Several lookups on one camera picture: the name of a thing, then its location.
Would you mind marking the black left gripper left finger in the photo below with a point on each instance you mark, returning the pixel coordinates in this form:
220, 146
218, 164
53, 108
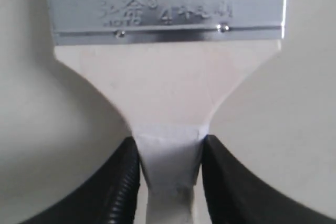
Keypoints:
108, 196

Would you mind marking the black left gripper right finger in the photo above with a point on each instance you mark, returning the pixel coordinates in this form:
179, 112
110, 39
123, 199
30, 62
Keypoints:
235, 195

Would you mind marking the white paint brush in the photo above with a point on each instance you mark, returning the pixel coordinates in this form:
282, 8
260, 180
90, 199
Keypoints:
167, 66

